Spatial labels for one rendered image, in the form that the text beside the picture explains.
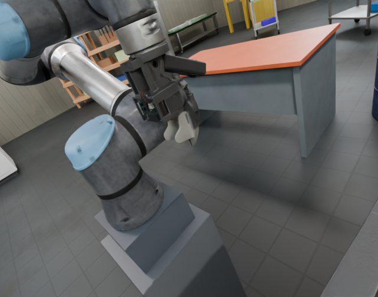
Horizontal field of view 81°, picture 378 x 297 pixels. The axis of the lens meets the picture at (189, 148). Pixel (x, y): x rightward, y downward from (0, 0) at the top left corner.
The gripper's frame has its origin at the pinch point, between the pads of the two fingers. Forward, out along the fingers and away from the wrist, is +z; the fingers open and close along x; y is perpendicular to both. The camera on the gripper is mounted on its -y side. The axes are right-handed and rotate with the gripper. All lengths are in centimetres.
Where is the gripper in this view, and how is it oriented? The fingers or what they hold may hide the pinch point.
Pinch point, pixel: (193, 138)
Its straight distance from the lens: 48.8
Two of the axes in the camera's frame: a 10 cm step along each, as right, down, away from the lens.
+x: 6.8, 1.8, -7.1
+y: -6.6, 5.8, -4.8
